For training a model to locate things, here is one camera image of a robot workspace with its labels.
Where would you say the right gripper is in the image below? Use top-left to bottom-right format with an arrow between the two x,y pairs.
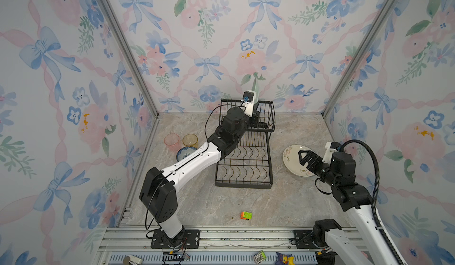
299,149 -> 338,190

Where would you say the cream plate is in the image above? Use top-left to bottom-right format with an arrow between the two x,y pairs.
283,145 -> 315,177

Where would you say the green plate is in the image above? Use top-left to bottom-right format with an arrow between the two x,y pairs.
251,79 -> 259,93

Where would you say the yellow transparent cup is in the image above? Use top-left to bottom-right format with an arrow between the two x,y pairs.
182,134 -> 199,148

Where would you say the blue floral bowl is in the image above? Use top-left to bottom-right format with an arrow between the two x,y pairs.
176,146 -> 197,162

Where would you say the pink transparent cup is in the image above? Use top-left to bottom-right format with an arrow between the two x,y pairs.
164,133 -> 181,153

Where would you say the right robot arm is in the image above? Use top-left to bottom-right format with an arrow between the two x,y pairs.
298,149 -> 405,265

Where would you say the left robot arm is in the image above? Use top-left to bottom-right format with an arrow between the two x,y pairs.
139,102 -> 257,248

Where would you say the small colourful toy cube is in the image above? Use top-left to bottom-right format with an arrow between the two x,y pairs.
241,211 -> 252,220

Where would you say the purple yellow toy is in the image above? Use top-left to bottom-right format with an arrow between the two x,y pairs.
274,252 -> 295,265

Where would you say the green white small box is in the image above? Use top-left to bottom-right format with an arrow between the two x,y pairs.
253,251 -> 267,265

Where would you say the beige small object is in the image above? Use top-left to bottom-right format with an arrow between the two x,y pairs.
123,255 -> 143,265

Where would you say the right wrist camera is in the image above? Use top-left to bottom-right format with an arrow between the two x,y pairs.
322,142 -> 341,164

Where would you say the black wire dish rack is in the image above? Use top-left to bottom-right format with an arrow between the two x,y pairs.
214,100 -> 276,189

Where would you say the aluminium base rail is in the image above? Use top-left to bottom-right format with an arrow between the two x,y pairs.
93,225 -> 402,265

